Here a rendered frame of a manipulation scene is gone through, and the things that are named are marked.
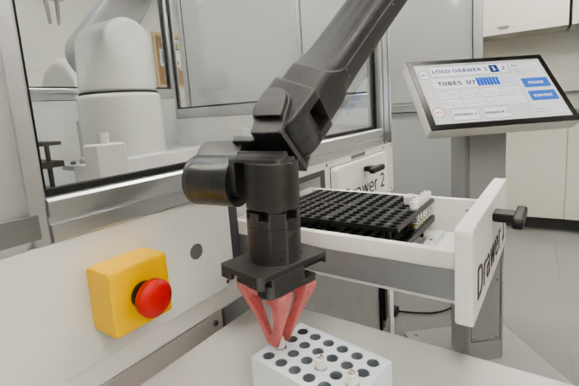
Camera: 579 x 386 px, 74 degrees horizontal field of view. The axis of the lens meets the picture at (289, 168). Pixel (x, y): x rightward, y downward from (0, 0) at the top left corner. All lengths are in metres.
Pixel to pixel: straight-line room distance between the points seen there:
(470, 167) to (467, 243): 1.11
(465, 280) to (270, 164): 0.24
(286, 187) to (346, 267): 0.18
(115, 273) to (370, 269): 0.29
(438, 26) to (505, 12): 1.66
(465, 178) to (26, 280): 1.37
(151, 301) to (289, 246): 0.15
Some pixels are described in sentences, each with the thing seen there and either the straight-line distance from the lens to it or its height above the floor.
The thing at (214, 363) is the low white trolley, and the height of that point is 0.76.
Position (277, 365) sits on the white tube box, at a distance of 0.46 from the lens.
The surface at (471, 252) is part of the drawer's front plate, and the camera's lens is 0.44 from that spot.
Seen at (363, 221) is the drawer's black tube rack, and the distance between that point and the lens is 0.55.
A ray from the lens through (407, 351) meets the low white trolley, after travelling 0.54.
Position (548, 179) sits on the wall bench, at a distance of 3.51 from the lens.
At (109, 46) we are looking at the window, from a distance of 0.51.
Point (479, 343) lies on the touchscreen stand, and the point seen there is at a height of 0.12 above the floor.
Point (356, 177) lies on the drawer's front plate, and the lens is 0.92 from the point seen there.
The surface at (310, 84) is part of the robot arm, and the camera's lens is 0.42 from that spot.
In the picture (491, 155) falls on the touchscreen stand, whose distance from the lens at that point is 1.57.
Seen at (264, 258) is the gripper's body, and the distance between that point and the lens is 0.40.
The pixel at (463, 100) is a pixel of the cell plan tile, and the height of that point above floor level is 1.05.
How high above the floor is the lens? 1.06
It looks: 9 degrees down
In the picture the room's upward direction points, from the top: 4 degrees counter-clockwise
